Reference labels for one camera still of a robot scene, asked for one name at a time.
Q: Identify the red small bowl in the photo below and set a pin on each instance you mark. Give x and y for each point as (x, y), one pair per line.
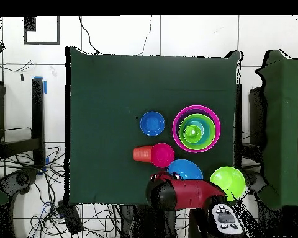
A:
(163, 155)

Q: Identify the blue large bowl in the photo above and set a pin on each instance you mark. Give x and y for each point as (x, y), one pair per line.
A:
(185, 169)

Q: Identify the orange cup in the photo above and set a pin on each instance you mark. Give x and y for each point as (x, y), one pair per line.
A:
(142, 154)

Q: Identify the pink large bowl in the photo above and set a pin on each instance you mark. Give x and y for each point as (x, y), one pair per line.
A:
(174, 129)

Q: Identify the lime green small cup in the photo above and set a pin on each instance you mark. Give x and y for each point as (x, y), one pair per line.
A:
(192, 132)

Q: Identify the dark blue small bowl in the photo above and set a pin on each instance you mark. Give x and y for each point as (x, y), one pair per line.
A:
(152, 123)

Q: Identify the purple shallow bowl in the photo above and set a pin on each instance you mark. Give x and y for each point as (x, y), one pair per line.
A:
(178, 124)

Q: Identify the turquoise bowl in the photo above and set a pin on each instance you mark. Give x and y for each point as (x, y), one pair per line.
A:
(205, 131)

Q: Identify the lime green large bowl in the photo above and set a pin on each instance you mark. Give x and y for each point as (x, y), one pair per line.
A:
(229, 181)
(213, 133)

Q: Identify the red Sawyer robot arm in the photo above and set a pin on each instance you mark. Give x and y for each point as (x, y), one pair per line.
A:
(188, 193)

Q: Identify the black stand base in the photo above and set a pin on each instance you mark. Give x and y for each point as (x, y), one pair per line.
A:
(22, 178)
(254, 179)

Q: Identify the dark green table cloth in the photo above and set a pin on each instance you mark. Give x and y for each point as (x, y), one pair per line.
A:
(114, 86)

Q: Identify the black floor box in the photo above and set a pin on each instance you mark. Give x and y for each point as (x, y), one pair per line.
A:
(70, 218)

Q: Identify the blue tape strip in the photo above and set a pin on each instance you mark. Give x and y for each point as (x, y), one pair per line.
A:
(45, 86)

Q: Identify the black post stand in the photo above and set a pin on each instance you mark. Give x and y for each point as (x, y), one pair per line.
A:
(37, 119)

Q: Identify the black square floor frame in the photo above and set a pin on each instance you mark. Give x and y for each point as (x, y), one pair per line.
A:
(29, 23)

